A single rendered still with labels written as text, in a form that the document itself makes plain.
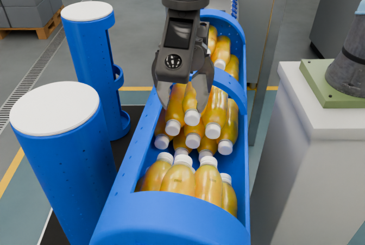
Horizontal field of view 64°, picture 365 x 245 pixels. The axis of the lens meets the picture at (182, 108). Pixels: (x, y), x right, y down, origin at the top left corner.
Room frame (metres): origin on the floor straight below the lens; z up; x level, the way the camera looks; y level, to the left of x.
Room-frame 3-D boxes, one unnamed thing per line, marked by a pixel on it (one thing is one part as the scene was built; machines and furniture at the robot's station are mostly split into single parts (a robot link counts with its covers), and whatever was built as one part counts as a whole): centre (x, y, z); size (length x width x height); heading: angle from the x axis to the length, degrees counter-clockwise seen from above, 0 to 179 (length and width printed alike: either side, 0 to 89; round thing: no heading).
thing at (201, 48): (0.44, -0.01, 1.43); 0.09 x 0.08 x 0.12; 171
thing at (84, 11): (1.59, 0.53, 1.03); 0.28 x 0.28 x 0.01
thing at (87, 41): (1.59, 0.53, 0.59); 0.28 x 0.28 x 0.88
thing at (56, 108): (0.75, 0.42, 1.03); 0.28 x 0.28 x 0.01
